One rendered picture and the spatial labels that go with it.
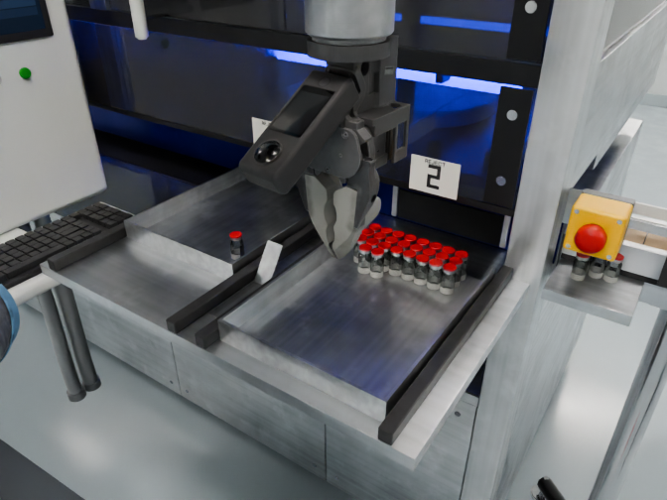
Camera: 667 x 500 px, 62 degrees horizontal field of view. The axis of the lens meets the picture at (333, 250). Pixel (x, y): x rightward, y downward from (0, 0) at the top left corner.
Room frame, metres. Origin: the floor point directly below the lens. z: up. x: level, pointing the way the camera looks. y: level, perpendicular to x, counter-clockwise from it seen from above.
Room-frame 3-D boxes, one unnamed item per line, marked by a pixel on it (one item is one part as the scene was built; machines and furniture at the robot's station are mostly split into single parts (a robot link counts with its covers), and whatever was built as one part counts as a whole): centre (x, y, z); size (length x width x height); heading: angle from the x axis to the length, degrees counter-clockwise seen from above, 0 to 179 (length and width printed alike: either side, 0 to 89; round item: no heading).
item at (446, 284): (0.75, -0.11, 0.90); 0.18 x 0.02 x 0.05; 56
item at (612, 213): (0.71, -0.38, 0.99); 0.08 x 0.07 x 0.07; 146
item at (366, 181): (0.47, -0.02, 1.17); 0.05 x 0.02 x 0.09; 52
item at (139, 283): (0.79, 0.07, 0.87); 0.70 x 0.48 x 0.02; 56
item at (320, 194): (0.51, 0.00, 1.12); 0.06 x 0.03 x 0.09; 142
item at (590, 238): (0.67, -0.36, 0.99); 0.04 x 0.04 x 0.04; 56
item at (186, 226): (0.94, 0.17, 0.90); 0.34 x 0.26 x 0.04; 146
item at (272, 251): (0.70, 0.13, 0.91); 0.14 x 0.03 x 0.06; 146
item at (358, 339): (0.66, -0.05, 0.90); 0.34 x 0.26 x 0.04; 146
